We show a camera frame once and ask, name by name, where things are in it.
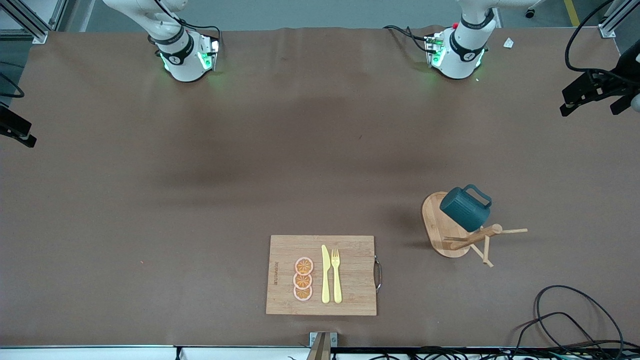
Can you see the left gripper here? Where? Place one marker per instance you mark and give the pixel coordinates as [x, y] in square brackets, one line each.
[611, 85]

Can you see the dark teal cup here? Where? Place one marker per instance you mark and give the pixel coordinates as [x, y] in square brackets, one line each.
[465, 210]

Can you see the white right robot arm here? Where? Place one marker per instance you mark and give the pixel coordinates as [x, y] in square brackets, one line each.
[180, 65]

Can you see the white paper scrap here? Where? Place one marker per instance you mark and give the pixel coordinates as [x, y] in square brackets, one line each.
[508, 43]

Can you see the office chair castor leg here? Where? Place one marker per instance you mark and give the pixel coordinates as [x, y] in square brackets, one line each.
[529, 13]

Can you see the wooden mug tree stand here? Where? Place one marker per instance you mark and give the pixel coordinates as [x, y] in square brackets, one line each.
[440, 235]

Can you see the brown table cover sheet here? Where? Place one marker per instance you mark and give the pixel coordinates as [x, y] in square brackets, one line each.
[200, 225]

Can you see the bamboo cutting board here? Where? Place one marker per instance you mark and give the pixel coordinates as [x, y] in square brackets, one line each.
[350, 250]

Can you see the yellow plastic fork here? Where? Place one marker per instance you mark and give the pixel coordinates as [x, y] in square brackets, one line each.
[337, 285]

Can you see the toy orange slice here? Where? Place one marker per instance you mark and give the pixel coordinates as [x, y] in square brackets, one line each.
[304, 266]

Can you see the yellow plastic knife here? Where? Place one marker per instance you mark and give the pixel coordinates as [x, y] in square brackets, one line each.
[325, 280]

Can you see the aluminium frame post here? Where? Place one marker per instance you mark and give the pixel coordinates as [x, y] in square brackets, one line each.
[607, 31]
[37, 36]

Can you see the white table edge rail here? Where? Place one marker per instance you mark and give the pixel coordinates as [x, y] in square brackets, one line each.
[100, 354]

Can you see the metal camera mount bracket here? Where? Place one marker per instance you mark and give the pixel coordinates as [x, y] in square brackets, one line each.
[320, 347]

